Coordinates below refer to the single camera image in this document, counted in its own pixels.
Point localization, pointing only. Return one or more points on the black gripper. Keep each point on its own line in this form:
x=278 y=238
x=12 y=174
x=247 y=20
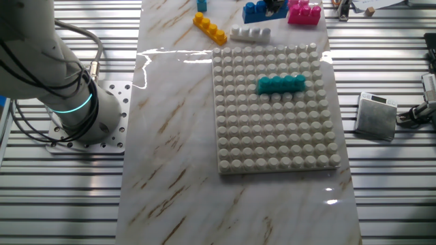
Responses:
x=276 y=2

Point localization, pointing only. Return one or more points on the blue four-stud block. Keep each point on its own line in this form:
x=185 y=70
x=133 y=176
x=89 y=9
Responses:
x=253 y=15

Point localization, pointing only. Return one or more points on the teal four-stud block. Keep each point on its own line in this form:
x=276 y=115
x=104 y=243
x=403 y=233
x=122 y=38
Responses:
x=279 y=86

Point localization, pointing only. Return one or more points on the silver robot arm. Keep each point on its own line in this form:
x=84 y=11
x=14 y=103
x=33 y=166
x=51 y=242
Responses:
x=34 y=51

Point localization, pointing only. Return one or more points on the magenta three-stud block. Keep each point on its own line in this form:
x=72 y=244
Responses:
x=304 y=17

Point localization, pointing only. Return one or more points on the white four-stud block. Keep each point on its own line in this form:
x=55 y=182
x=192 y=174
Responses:
x=250 y=34

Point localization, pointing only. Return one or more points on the orange-yellow four-stud block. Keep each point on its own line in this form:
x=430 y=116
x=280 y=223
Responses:
x=209 y=29

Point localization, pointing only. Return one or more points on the light blue three-stud block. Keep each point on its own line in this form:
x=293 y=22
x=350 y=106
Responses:
x=201 y=6

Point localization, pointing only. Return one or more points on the small wooden cube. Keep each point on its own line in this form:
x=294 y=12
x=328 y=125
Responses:
x=369 y=12

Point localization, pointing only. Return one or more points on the white paper sheet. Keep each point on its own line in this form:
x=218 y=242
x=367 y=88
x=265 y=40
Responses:
x=381 y=3

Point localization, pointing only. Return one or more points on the white studded baseplate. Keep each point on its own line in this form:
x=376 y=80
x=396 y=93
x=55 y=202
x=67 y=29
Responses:
x=255 y=136

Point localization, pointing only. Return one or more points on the silver digital scale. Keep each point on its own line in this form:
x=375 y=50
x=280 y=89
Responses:
x=374 y=119

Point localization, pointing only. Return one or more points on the black box device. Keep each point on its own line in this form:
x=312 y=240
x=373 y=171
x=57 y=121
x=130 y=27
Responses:
x=432 y=51

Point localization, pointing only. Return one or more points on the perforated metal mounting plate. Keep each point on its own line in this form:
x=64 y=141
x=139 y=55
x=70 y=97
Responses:
x=117 y=92

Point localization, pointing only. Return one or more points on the white marble board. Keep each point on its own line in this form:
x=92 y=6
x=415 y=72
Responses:
x=170 y=170

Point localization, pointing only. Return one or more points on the small silver camera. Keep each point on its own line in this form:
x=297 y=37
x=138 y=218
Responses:
x=430 y=86

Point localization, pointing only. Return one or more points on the black camera clamp mount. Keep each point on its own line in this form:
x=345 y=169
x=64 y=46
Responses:
x=420 y=112

